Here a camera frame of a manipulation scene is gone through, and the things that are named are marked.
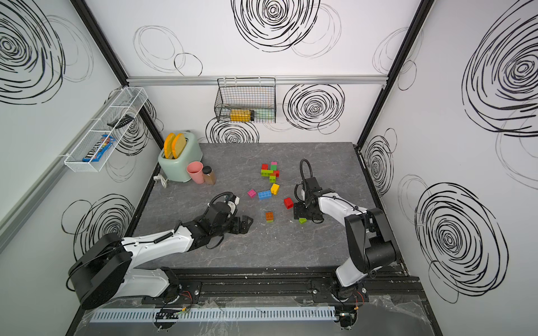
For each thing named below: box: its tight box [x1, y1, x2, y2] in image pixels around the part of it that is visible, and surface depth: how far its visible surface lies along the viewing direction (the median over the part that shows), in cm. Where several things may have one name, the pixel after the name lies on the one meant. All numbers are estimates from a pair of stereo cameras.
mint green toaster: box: [157, 130, 204, 183], surface depth 99 cm
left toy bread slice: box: [163, 132, 176, 159], surface depth 93 cm
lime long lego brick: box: [261, 169, 274, 178], surface depth 108 cm
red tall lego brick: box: [283, 197, 294, 210], surface depth 97 cm
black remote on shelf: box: [107, 114, 135, 129], surface depth 82 cm
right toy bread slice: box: [171, 133, 187, 159], surface depth 96 cm
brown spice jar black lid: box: [201, 165, 217, 186], surface depth 101 cm
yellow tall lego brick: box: [270, 183, 281, 196], surface depth 101 cm
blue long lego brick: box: [257, 190, 272, 201], surface depth 101 cm
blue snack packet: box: [81, 134, 117, 163], surface depth 72 cm
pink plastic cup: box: [186, 161, 205, 185], surface depth 101 cm
